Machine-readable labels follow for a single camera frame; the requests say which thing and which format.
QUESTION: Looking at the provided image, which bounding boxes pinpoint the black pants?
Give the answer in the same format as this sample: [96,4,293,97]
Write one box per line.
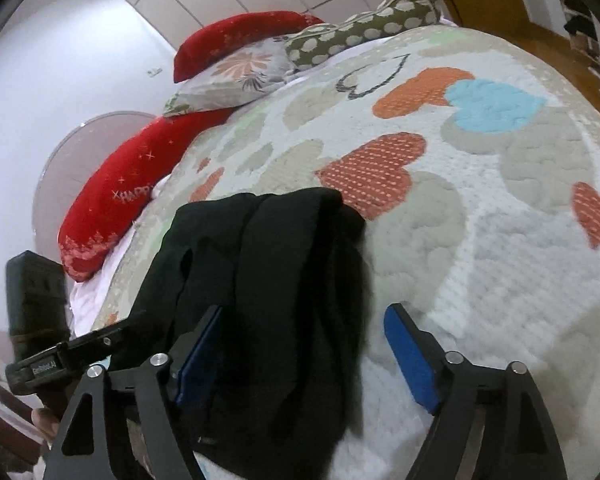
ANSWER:
[111,188,365,479]

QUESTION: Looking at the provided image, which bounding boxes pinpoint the olive white spotted pillow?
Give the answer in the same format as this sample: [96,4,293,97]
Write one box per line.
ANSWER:
[284,0,442,72]

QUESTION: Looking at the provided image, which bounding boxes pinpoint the wooden door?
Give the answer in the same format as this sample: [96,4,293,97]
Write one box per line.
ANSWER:
[442,0,600,112]

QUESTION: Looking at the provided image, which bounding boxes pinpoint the person's hand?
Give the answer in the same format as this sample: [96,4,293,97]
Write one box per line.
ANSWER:
[31,408,60,444]

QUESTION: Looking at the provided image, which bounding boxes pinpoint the round pale headboard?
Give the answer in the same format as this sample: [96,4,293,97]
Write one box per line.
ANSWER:
[32,110,154,262]

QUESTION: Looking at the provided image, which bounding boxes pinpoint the long red bolster pillow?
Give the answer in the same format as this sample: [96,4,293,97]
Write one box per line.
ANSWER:
[57,108,234,283]

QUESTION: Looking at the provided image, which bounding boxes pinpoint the floral grey pillow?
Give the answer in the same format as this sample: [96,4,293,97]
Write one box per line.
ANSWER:
[162,35,294,117]

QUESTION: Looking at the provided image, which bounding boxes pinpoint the heart pattern quilt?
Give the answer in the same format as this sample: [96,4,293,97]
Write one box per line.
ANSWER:
[95,26,600,479]

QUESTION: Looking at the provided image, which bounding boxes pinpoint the white pink bed sheet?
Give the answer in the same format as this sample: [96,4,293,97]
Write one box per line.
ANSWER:
[69,171,174,338]

